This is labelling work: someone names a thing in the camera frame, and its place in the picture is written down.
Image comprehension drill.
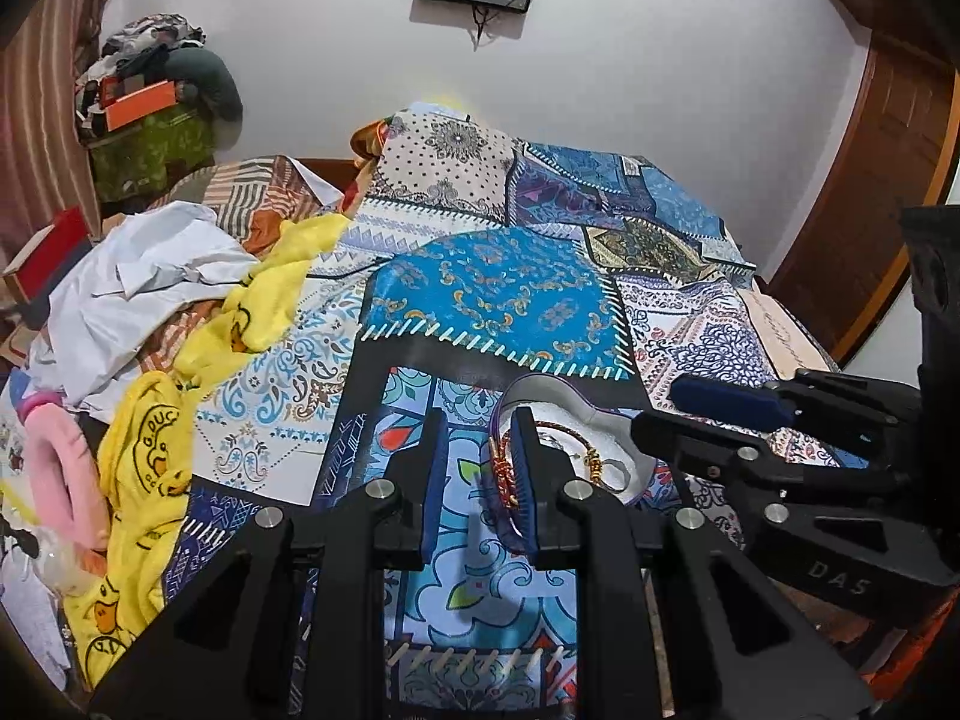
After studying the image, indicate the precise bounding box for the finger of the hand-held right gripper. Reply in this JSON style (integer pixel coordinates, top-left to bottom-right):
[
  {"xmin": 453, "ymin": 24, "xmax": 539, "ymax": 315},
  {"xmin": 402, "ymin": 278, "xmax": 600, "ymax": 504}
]
[
  {"xmin": 669, "ymin": 367, "xmax": 925, "ymax": 470},
  {"xmin": 630, "ymin": 409, "xmax": 912, "ymax": 502}
]

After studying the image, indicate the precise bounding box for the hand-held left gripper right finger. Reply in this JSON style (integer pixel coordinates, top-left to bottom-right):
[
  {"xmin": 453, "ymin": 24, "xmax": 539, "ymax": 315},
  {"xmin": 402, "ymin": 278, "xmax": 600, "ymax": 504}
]
[{"xmin": 512, "ymin": 405, "xmax": 875, "ymax": 720}]

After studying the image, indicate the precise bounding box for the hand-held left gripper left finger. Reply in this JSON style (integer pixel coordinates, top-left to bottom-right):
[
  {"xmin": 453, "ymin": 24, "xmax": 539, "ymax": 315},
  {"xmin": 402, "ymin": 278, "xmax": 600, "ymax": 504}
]
[{"xmin": 86, "ymin": 409, "xmax": 452, "ymax": 720}]

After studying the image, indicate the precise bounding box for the red gold bangle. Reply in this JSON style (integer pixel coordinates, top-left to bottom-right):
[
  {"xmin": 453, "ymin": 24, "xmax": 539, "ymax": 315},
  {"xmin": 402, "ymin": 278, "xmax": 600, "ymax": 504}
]
[{"xmin": 487, "ymin": 424, "xmax": 527, "ymax": 515}]

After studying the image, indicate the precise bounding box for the thin gold bracelet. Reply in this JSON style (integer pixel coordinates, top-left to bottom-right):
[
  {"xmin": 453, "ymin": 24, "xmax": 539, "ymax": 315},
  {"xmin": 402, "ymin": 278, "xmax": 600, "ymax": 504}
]
[{"xmin": 536, "ymin": 431, "xmax": 610, "ymax": 490}]

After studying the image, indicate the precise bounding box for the purple heart-shaped jewelry box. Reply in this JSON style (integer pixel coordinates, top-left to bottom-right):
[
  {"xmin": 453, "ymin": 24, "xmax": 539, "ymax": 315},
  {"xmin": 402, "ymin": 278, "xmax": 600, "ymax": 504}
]
[{"xmin": 487, "ymin": 373, "xmax": 662, "ymax": 512}]

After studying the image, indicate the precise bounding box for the wooden door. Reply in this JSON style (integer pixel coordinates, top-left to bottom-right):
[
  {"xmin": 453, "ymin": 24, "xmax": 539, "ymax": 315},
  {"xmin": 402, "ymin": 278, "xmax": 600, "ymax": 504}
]
[{"xmin": 765, "ymin": 37, "xmax": 960, "ymax": 362}]

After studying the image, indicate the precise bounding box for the blue patchwork blanket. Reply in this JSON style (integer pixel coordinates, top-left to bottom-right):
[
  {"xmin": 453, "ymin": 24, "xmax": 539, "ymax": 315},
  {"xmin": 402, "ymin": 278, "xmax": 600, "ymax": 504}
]
[{"xmin": 161, "ymin": 101, "xmax": 842, "ymax": 720}]

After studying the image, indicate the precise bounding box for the yellow duck print cloth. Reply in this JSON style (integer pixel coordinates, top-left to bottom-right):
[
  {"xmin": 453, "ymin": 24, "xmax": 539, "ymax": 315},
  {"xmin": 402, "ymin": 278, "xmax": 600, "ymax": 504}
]
[{"xmin": 62, "ymin": 214, "xmax": 353, "ymax": 692}]

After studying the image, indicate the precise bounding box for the orange red cloth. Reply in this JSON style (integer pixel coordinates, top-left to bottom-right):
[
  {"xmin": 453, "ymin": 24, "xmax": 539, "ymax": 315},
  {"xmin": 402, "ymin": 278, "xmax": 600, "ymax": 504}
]
[{"xmin": 855, "ymin": 592, "xmax": 960, "ymax": 703}]

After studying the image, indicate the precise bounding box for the striped orange brown blanket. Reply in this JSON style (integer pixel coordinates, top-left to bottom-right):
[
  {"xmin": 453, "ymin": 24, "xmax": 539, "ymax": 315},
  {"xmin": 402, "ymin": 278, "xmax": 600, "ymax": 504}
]
[{"xmin": 146, "ymin": 155, "xmax": 362, "ymax": 260}]

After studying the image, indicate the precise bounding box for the white cloth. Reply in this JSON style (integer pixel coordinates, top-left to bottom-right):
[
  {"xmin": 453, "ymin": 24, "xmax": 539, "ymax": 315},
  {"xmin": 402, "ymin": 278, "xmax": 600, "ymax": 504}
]
[{"xmin": 28, "ymin": 200, "xmax": 261, "ymax": 415}]

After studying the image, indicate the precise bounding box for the pink cloth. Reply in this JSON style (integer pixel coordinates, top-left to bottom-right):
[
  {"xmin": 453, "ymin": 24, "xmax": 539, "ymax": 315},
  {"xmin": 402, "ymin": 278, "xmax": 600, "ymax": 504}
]
[{"xmin": 15, "ymin": 388, "xmax": 115, "ymax": 554}]

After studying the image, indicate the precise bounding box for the clear plastic bag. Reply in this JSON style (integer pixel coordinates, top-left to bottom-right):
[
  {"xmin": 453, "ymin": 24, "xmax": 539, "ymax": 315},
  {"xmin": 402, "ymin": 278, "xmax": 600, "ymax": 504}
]
[{"xmin": 26, "ymin": 525, "xmax": 103, "ymax": 595}]

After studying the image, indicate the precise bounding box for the green patterned cloth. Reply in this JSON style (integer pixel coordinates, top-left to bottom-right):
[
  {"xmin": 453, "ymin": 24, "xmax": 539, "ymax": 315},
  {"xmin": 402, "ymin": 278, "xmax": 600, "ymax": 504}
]
[{"xmin": 88, "ymin": 101, "xmax": 220, "ymax": 205}]

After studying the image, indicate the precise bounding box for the red box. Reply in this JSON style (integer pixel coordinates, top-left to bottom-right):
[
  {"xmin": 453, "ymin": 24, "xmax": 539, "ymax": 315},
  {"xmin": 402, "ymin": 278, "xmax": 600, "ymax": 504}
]
[{"xmin": 2, "ymin": 206, "xmax": 95, "ymax": 302}]

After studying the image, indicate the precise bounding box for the dark grey bundle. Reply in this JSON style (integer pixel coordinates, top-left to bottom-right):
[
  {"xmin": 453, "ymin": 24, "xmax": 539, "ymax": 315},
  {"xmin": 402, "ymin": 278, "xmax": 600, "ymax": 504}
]
[{"xmin": 161, "ymin": 49, "xmax": 245, "ymax": 125}]

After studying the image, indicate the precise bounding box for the orange box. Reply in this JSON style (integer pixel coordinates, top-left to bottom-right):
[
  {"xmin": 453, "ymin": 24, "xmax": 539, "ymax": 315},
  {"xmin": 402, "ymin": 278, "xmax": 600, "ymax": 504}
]
[{"xmin": 103, "ymin": 81, "xmax": 178, "ymax": 133}]

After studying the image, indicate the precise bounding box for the pile of clothes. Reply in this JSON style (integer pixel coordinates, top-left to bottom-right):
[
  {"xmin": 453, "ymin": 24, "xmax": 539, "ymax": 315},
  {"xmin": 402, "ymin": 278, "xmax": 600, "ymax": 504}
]
[{"xmin": 73, "ymin": 12, "xmax": 207, "ymax": 137}]

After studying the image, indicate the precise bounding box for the striped brown curtain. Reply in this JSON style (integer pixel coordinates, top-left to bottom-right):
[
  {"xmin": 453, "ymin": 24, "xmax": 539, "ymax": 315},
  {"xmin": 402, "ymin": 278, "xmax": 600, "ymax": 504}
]
[{"xmin": 0, "ymin": 0, "xmax": 137, "ymax": 257}]

